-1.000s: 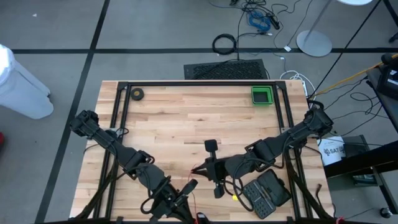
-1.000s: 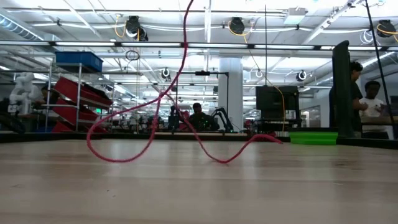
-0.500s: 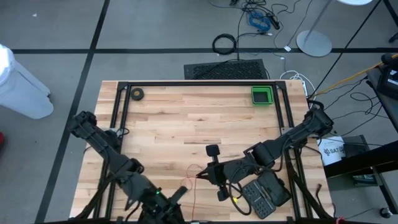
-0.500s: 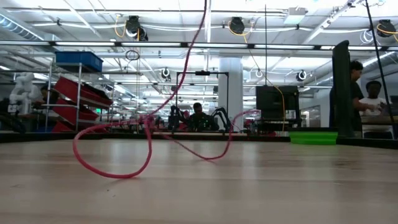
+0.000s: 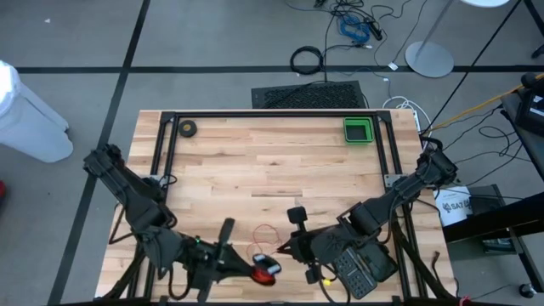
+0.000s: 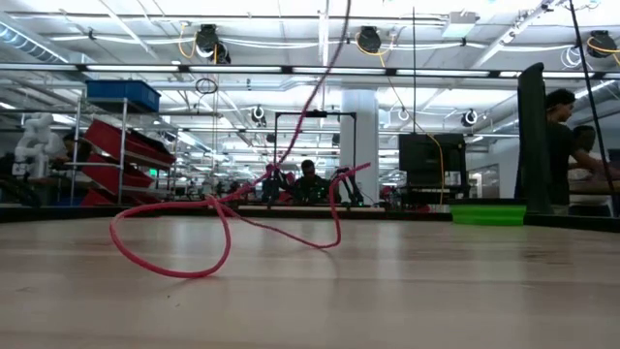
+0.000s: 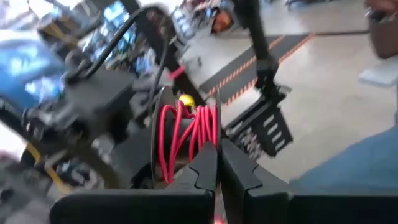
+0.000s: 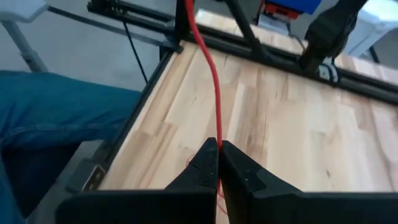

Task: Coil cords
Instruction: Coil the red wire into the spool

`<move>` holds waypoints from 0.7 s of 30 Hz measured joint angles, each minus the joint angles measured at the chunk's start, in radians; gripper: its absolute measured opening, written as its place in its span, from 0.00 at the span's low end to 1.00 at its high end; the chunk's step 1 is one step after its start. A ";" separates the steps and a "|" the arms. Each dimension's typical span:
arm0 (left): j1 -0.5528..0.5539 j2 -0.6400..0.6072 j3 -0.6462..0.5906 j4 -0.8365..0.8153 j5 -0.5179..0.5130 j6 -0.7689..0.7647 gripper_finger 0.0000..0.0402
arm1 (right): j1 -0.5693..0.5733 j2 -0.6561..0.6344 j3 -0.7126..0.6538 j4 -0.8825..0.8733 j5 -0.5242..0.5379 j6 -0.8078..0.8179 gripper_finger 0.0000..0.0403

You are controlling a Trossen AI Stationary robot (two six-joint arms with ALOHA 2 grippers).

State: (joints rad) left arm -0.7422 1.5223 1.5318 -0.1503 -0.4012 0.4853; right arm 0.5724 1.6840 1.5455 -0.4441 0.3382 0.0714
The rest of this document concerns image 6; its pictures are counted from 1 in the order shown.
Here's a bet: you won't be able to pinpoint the red cord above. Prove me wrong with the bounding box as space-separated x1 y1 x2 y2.
108 0 373 280

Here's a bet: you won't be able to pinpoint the person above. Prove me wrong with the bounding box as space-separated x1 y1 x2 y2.
50 131 96 166
545 88 620 217
290 159 340 206
569 124 606 171

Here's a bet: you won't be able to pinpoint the black red robot station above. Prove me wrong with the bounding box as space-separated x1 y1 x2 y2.
261 164 301 207

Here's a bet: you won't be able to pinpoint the black robot station green lights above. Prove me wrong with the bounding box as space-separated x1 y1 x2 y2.
331 167 391 207

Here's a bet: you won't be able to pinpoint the white round pillar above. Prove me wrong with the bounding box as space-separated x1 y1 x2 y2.
340 89 380 188

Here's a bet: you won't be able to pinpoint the black monitor cart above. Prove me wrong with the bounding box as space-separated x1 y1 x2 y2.
397 133 469 207

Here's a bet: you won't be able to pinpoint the long ceiling light strip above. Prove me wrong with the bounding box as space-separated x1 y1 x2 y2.
0 62 620 79

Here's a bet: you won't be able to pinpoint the green plastic bin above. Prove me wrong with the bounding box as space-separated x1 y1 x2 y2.
449 204 528 227

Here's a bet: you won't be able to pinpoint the red plastic bin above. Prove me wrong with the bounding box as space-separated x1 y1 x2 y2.
80 153 155 193
84 119 176 169
79 187 171 208

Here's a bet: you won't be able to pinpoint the blue plastic crate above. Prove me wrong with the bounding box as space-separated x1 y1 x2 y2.
85 79 162 113

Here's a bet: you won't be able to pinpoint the white robot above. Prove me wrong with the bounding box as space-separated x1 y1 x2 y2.
13 112 62 178

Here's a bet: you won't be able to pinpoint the black gantry frame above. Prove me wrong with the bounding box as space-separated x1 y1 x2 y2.
272 110 358 209

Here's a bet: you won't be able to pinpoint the yellow hanging cable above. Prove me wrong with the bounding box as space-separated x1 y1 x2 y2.
377 50 446 206

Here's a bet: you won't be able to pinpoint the black hanging cable loop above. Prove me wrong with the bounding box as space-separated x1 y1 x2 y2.
195 77 219 96

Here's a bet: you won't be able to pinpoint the black ceiling cable reel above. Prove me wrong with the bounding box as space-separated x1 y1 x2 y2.
585 29 620 60
356 26 383 54
195 23 233 65

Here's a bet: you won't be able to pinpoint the metal wire shelf rack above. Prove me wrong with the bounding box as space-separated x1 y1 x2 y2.
70 96 178 208

